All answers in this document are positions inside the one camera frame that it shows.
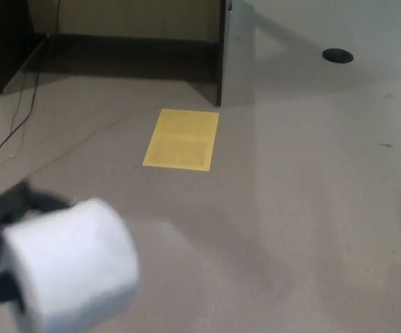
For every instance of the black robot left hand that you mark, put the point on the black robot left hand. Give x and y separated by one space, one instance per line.
11 204

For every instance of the white toilet paper roll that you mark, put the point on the white toilet paper roll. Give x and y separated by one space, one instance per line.
70 263

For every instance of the yellow paper sheet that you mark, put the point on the yellow paper sheet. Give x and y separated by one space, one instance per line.
181 139

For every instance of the black round floor cover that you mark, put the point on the black round floor cover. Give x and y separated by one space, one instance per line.
337 55

